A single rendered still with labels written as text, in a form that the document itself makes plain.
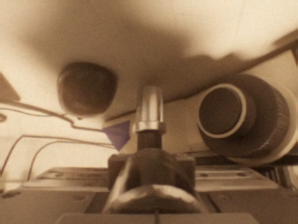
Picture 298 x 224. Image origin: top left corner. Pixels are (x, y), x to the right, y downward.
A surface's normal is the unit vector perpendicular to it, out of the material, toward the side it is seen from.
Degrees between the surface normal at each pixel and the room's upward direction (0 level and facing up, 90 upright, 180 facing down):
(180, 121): 90
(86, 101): 31
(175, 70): 0
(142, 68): 0
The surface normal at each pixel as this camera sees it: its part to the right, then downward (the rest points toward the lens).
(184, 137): -0.62, -0.26
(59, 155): 0.55, -0.28
